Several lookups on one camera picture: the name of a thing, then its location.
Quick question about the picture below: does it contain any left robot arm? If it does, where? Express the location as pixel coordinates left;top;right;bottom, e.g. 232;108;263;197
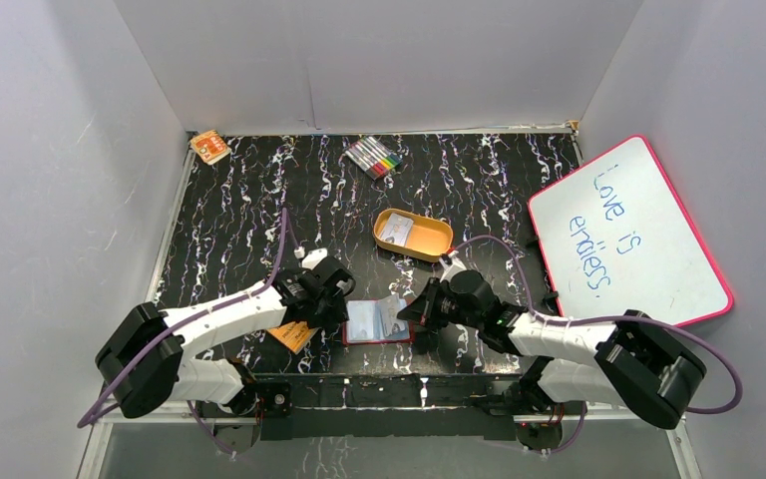
95;249;356;419

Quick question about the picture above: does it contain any purple cable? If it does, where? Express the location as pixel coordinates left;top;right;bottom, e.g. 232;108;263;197
449;235;744;416
77;207;305;430

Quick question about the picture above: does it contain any red card holder wallet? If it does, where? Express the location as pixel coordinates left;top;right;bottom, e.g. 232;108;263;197
342;299;415;345

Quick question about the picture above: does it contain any pack of coloured markers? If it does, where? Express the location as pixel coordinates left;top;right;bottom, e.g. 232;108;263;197
344;136;402;181

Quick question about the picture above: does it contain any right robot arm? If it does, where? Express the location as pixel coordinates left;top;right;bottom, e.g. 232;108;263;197
397;269;707;429

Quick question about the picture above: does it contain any pink framed whiteboard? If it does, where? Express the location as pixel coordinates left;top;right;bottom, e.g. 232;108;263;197
528;136;734;326

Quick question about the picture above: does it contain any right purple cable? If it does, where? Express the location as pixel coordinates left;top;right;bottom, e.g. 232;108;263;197
449;235;744;416

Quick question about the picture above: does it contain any black metal base rail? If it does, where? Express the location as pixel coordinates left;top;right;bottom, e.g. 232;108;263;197
92;371;688;457

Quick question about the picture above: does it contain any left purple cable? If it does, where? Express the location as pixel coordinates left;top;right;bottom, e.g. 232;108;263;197
77;207;305;430

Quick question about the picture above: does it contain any white credit card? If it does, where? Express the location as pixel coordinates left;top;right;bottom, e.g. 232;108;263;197
377;294;409;338

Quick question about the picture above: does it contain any small orange card box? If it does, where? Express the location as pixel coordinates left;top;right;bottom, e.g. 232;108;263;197
190;130;230;165

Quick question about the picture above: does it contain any white card in tray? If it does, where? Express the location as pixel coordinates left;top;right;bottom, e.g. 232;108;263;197
378;213;414;246

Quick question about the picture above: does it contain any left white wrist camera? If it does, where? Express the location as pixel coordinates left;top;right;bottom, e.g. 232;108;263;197
293;246;328;269

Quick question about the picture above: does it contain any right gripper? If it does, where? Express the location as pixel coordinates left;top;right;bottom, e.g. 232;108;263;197
397;276;482;329

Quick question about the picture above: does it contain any orange oval tray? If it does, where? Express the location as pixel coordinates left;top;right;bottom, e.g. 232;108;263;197
373;209;454;263

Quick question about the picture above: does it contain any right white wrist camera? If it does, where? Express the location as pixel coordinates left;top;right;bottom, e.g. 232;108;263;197
438;250;467;281

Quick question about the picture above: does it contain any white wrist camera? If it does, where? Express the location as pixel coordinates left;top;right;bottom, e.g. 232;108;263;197
438;250;467;281
293;246;328;269

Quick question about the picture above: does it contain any orange book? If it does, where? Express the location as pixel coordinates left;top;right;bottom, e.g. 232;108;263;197
267;321;319;354

